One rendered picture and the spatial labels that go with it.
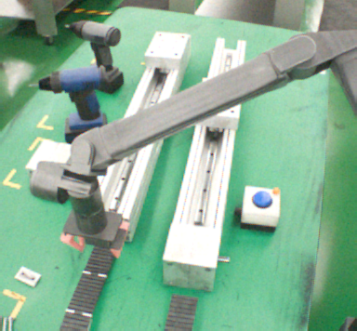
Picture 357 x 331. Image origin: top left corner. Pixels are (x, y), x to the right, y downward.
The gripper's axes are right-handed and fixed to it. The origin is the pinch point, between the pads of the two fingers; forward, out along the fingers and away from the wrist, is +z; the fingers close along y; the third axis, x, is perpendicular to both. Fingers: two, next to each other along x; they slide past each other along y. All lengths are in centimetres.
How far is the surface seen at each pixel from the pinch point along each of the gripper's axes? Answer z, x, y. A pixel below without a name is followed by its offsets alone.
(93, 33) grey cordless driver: -15, -61, 20
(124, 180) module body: -0.5, -19.2, 0.1
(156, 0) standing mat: 80, -311, 63
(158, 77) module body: 0, -64, 2
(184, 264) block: -3.5, 2.3, -17.8
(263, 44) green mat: 6, -102, -30
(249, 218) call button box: 1.7, -14.8, -29.3
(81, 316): 1.9, 14.3, -0.3
